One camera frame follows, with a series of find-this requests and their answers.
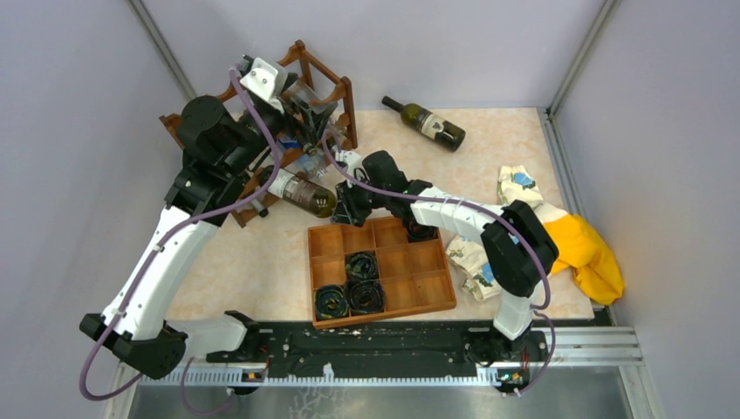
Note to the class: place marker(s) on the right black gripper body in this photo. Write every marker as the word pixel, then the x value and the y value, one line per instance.
pixel 358 202

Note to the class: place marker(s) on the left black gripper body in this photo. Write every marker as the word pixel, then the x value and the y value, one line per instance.
pixel 303 127

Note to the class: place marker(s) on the dark wine bottle beige label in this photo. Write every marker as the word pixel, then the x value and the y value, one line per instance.
pixel 332 136

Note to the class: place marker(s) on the clear glass bottle back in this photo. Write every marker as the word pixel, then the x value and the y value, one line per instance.
pixel 303 91

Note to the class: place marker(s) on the brown wooden wine rack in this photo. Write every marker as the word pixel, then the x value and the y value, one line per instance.
pixel 342 118

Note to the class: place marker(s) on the dark wine bottle grey label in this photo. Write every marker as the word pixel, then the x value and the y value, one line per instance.
pixel 306 195

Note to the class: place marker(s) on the wooden compartment tray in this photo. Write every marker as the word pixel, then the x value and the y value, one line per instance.
pixel 415 276

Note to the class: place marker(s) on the dark green wine bottle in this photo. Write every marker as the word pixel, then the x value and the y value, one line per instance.
pixel 259 208

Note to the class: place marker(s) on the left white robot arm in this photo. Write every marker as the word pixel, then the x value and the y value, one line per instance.
pixel 216 152

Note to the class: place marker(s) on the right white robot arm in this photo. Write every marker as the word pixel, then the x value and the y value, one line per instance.
pixel 516 244

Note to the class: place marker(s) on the rolled tie orange pattern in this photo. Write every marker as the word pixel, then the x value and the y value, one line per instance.
pixel 421 233

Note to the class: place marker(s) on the rolled dark blue tie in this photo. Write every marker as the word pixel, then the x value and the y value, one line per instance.
pixel 365 297

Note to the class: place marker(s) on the rolled dark green tie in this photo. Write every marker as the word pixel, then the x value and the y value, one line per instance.
pixel 330 302

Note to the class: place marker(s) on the yellow cloth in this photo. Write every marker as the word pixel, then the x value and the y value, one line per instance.
pixel 581 248

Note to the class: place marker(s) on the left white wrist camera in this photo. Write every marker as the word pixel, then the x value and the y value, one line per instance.
pixel 266 80

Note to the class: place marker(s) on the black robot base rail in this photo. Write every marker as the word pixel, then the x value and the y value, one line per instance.
pixel 411 354

